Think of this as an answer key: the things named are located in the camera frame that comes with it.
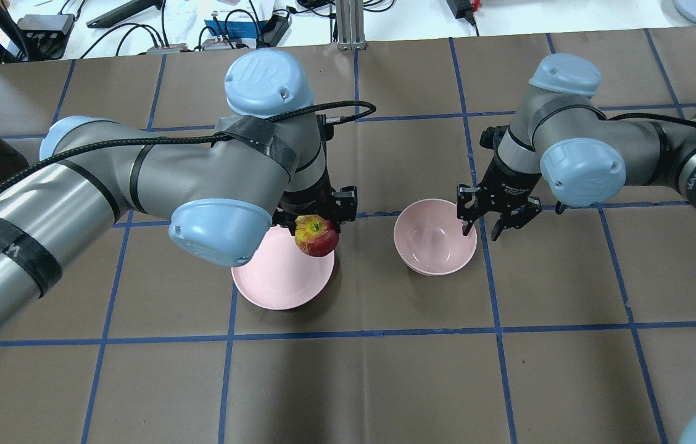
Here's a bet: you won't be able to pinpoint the black power adapter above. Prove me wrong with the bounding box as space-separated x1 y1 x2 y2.
446 0 481 25

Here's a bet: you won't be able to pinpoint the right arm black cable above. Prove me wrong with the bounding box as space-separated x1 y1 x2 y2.
604 112 696 141

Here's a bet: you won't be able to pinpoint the pink plate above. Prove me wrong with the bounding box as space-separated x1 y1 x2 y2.
231 226 336 310

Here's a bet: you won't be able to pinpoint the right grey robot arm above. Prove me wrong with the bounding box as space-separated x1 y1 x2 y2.
456 53 696 239

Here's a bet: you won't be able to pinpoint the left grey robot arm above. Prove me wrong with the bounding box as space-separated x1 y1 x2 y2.
0 48 376 332

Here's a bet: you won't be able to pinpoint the red yellow apple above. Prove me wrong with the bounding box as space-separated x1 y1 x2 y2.
294 215 339 257

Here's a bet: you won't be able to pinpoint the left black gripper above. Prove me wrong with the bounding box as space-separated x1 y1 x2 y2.
272 175 358 230

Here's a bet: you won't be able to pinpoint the pink bowl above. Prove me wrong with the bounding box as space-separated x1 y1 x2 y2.
393 199 478 276

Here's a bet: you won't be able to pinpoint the black handheld tool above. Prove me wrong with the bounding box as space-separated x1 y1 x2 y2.
86 1 167 29

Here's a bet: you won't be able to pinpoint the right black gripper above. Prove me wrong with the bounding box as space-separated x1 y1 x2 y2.
456 155 542 242

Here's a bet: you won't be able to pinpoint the black usb hub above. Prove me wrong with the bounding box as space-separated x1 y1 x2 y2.
17 14 75 60

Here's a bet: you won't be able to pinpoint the aluminium profile post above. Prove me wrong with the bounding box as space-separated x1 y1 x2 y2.
334 0 367 51

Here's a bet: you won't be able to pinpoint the blue white box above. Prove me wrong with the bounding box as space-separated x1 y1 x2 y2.
199 2 279 49

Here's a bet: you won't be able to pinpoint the black braided cable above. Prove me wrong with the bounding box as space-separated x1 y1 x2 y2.
0 101 378 208

